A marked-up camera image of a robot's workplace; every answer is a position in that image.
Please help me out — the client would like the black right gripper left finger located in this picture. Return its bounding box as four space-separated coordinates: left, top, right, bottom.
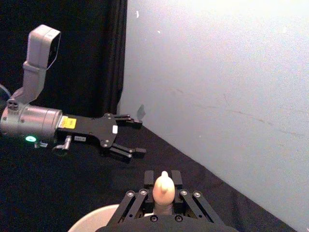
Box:
110 170 155 224

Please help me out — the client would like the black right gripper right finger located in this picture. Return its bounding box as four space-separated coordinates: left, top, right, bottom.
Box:
171 170 224 224

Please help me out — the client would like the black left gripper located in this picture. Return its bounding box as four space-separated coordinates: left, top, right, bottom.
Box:
56 113 147 163

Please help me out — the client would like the small white plastic piece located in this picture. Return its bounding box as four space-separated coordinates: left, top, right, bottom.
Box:
153 171 175 215

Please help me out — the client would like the black table cloth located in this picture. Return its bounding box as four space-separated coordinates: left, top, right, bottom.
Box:
0 118 297 232

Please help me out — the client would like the dark cable with silver plug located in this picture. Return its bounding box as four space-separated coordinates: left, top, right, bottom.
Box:
33 135 73 157

